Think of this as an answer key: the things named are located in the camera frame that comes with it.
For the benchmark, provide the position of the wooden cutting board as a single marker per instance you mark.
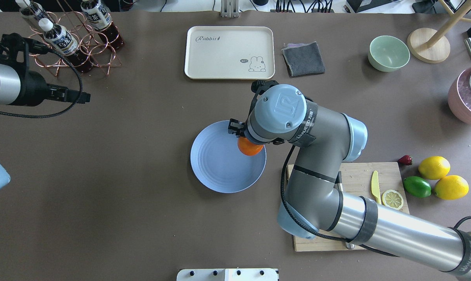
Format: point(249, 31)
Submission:
point(356, 180)

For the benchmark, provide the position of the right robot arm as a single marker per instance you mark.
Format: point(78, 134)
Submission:
point(312, 207)

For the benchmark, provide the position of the grey folded cloth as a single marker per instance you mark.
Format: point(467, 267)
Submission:
point(303, 59)

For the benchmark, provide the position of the tea bottle left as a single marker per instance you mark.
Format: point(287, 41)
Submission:
point(32, 13)

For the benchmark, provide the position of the orange mandarin fruit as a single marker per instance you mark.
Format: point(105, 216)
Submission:
point(248, 148)

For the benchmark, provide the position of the tea bottle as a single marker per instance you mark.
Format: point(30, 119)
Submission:
point(65, 43)
point(99, 18)
point(32, 13)

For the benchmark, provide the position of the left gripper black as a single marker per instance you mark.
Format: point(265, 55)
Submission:
point(31, 89)

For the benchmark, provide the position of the copper wire bottle rack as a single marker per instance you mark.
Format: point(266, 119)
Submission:
point(76, 23)

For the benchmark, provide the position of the tea bottle middle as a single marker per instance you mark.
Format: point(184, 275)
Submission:
point(65, 43)

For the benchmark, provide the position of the red strawberry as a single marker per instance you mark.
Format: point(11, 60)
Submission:
point(406, 160)

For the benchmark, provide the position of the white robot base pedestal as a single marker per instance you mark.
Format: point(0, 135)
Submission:
point(229, 274)

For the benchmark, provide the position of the tea bottle right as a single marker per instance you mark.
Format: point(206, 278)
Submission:
point(99, 18)

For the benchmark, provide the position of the yellow lemon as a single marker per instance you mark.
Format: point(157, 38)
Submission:
point(451, 187)
point(434, 167)

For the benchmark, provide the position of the green bowl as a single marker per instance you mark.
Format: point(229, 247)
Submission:
point(388, 54)

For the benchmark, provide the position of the lemon slice upper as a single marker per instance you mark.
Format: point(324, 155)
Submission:
point(393, 199)

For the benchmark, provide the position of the blue round plate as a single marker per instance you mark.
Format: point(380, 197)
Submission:
point(218, 163)

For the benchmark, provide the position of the yellow lemon near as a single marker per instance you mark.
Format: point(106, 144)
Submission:
point(451, 187)

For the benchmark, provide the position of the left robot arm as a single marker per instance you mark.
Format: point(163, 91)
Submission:
point(45, 116)

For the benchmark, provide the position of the cream rabbit tray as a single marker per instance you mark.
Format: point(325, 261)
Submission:
point(229, 53)

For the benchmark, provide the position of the yellow lemon far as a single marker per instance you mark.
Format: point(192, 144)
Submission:
point(434, 167)

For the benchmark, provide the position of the green lime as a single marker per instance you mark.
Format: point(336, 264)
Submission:
point(417, 186)

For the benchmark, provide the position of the yellow plastic knife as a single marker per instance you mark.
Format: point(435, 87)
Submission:
point(375, 187)

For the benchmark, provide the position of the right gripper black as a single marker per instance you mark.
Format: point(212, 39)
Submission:
point(234, 127)

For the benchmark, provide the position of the steel muddler black tip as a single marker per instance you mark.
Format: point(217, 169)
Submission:
point(339, 186)

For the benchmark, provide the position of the wooden glass stand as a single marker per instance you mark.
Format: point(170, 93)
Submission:
point(431, 46)

